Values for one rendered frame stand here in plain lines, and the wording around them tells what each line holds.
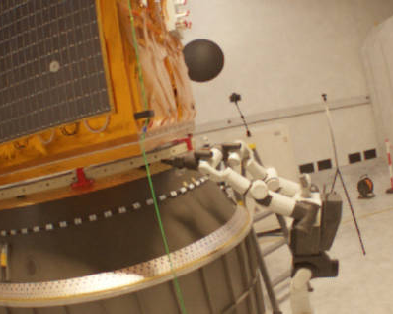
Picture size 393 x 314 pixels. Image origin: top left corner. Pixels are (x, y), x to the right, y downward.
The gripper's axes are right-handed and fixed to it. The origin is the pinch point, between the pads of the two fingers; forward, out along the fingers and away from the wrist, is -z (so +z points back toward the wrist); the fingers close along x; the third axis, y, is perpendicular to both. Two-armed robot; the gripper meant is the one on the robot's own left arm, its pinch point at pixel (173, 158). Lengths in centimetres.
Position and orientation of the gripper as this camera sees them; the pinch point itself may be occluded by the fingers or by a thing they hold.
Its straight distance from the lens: 217.1
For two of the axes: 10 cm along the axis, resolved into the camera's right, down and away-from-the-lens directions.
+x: -6.2, 2.0, -7.6
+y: 0.7, 9.8, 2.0
